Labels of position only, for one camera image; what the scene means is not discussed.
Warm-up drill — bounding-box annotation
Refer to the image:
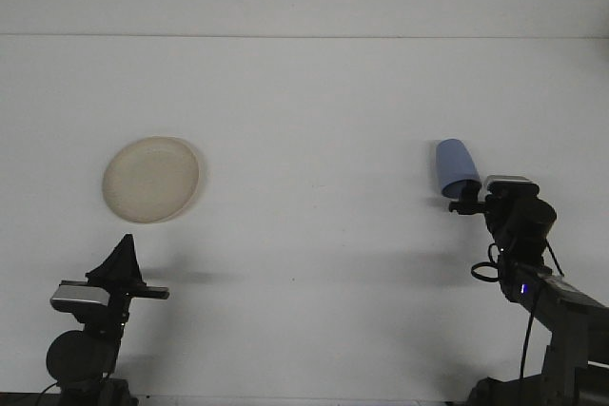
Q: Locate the pale blue cup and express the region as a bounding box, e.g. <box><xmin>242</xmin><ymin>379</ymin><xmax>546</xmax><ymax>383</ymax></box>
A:
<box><xmin>435</xmin><ymin>138</ymin><xmax>481</xmax><ymax>199</ymax></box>

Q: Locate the pale round plate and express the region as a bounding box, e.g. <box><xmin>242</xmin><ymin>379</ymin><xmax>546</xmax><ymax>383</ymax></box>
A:
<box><xmin>102</xmin><ymin>135</ymin><xmax>209</xmax><ymax>225</ymax></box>

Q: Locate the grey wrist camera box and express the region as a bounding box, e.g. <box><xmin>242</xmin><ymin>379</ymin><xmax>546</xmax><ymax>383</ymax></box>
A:
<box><xmin>49</xmin><ymin>284</ymin><xmax>111</xmax><ymax>313</ymax></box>
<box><xmin>483</xmin><ymin>174</ymin><xmax>541</xmax><ymax>201</ymax></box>

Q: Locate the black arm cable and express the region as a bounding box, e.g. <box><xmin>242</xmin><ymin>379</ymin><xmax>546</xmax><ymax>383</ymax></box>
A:
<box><xmin>36</xmin><ymin>380</ymin><xmax>62</xmax><ymax>400</ymax></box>
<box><xmin>470</xmin><ymin>240</ymin><xmax>566</xmax><ymax>381</ymax></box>

